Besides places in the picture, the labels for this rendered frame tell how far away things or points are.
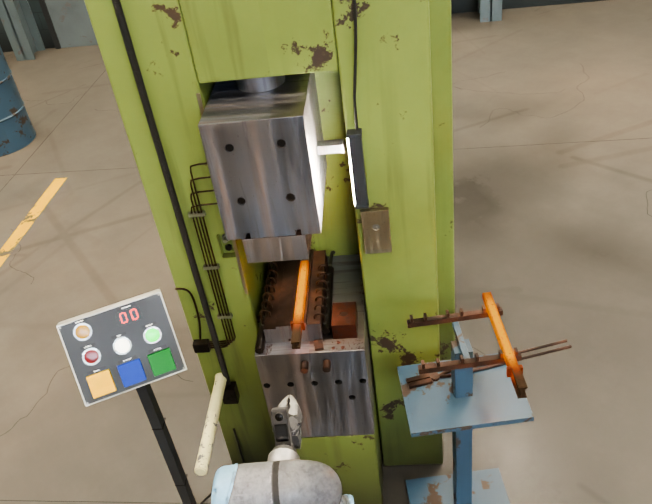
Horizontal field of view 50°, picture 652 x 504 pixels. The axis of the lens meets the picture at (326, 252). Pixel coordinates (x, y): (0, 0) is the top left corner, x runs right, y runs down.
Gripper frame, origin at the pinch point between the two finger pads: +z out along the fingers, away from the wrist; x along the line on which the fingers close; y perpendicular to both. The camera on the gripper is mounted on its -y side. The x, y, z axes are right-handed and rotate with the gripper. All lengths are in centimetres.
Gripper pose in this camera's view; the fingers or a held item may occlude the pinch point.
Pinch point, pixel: (289, 396)
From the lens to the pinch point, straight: 217.6
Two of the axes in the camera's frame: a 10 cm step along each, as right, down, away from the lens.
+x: 9.9, -0.7, -1.1
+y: 1.2, 7.9, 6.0
